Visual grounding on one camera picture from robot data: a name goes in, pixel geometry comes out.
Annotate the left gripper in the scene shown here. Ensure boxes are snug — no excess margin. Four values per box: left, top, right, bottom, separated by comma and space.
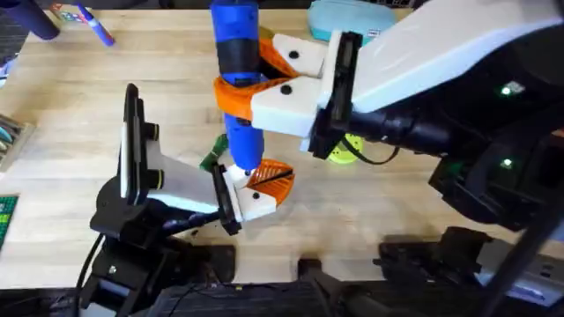
145, 139, 296, 237

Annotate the green toy vegetable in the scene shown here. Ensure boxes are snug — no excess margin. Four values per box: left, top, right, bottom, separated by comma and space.
199, 133, 231, 172

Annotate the teal case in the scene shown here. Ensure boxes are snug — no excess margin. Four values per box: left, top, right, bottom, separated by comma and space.
307, 0, 398, 44

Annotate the green disc with holes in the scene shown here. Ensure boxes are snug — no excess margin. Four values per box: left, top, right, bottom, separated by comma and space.
327, 133, 366, 166

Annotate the left wrist black plate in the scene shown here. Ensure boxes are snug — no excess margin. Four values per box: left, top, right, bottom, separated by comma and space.
119, 83, 148, 206

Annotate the blue marker pen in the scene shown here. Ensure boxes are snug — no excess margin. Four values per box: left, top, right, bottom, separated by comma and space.
77, 3, 116, 48

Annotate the box of tools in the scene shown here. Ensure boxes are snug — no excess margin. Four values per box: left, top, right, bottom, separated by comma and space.
0, 113, 35, 172

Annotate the green board with blocks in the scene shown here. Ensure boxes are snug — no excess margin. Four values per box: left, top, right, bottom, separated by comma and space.
0, 194, 20, 251

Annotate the dark navy cylinder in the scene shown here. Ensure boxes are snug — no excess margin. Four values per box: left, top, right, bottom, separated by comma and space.
0, 0, 61, 41

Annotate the black cable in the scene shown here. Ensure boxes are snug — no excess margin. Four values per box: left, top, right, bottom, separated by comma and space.
342, 135, 401, 166

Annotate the black rail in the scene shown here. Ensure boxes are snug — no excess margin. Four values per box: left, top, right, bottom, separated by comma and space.
0, 259, 564, 317

